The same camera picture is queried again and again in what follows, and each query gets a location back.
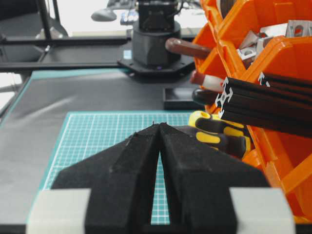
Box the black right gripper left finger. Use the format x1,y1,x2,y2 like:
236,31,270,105
51,124,160,234

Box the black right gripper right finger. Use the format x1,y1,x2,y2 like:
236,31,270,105
160,123,269,234

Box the yellow black screwdriver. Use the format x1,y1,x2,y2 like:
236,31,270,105
188,111,252,158

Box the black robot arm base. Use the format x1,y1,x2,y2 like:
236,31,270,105
117,0,195,76

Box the orange screwdriver storage bin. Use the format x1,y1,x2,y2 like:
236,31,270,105
192,0,247,81

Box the green cutting mat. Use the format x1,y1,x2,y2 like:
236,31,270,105
30,111,195,225

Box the small black tray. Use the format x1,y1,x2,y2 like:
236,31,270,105
163,87,204,110

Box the orange lower storage bin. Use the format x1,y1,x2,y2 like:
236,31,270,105
204,102,312,224

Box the black aluminium extrusion bar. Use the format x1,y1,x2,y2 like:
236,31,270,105
215,77,312,137

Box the silver metal corner brackets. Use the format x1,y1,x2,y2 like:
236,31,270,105
237,20,312,64

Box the grey computer mouse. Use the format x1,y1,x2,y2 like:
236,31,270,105
91,8,117,22

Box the black handled screwdriver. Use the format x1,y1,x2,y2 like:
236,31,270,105
192,88,219,105

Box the red white handled screwdriver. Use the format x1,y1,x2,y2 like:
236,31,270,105
190,70,223,93

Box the orange bracket storage bin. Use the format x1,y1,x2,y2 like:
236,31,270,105
218,0,312,82

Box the black metal frame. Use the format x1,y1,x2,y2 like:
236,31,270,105
0,0,130,72

